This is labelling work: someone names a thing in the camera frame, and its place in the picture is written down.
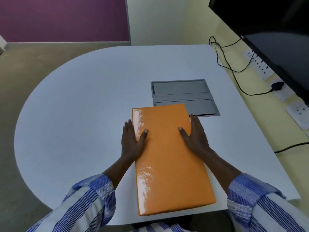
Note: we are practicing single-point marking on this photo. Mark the person's left forearm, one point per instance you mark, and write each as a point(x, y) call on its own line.
point(115, 169)

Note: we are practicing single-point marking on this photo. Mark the long white socket strip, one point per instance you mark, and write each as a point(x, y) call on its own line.
point(262, 67)

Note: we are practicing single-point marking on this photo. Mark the black flat screen television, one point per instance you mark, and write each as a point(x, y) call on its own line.
point(277, 33)

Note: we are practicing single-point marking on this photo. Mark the blue striped white shirt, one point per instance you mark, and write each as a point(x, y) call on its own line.
point(84, 202)

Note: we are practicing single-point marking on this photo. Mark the person's left hand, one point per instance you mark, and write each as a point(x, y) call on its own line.
point(130, 144)

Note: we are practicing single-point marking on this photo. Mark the person's right thumb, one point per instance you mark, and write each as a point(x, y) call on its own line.
point(184, 134)

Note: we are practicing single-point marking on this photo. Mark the person's right forearm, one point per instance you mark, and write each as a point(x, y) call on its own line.
point(222, 166)

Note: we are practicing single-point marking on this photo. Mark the person's left thumb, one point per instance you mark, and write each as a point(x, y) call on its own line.
point(143, 136)

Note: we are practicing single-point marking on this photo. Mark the person's right hand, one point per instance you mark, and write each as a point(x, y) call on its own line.
point(198, 142)

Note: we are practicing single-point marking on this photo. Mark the white wall socket plate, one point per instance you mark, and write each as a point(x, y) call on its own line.
point(299, 115)
point(286, 94)

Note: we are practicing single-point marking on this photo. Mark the orange box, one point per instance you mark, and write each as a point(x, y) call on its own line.
point(166, 161)

